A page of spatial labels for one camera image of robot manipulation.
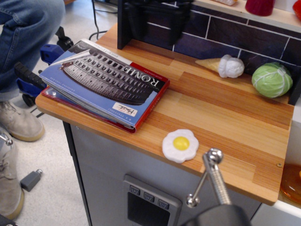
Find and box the person leg in jeans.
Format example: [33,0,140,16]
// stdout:
[0,0,65,102]

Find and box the metal clamp screw handle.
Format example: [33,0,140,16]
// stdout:
[186,148,232,208]

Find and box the beige shoe upper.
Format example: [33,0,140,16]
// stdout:
[0,101,45,142]

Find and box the beige shoe lower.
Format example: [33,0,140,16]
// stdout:
[0,132,24,220]

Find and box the blue bar clamp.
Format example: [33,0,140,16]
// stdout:
[14,44,72,97]

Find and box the toy green cabbage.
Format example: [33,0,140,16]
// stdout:
[252,62,293,98]

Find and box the small grey block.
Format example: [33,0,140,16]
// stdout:
[20,169,43,192]

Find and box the Rome guide book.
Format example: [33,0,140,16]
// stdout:
[40,39,170,133]

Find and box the toy ice cream cone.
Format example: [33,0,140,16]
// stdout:
[195,55,245,78]

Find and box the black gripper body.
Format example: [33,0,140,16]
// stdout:
[125,0,193,45]

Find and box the beige shoe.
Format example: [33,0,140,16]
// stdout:
[0,101,45,142]
[0,132,24,220]

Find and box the black cable on floor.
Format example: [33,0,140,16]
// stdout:
[88,0,118,41]

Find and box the toy fried egg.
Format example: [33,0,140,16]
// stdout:
[162,129,199,163]

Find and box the red cup on shelf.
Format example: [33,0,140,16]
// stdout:
[245,0,275,16]

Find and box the black caster wheel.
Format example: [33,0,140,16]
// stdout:
[55,26,74,51]

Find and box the grey cabinet control panel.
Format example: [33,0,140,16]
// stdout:
[123,175,182,226]

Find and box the black upright post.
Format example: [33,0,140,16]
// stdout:
[117,0,146,49]

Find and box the orange glass bowl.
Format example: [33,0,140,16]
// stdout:
[280,164,301,204]

